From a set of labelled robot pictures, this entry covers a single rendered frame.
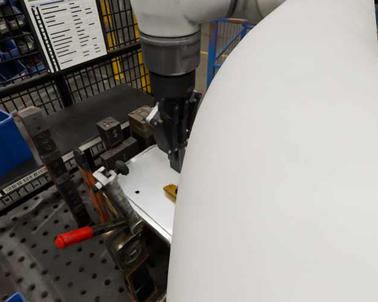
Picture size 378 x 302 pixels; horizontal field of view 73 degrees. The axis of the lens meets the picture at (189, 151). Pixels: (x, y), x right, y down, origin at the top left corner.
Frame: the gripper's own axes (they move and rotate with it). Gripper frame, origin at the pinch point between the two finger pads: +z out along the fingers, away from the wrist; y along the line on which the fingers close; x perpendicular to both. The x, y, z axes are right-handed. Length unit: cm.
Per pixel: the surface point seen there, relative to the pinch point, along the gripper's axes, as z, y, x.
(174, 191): 12.2, -0.4, 1.0
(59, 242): -1.1, -26.3, -0.5
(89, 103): 11, 7, 50
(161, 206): 13.7, -4.9, 1.0
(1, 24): 21, 31, 214
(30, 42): 41, 47, 219
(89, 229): 1.1, -21.6, -0.4
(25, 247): 44, -34, 40
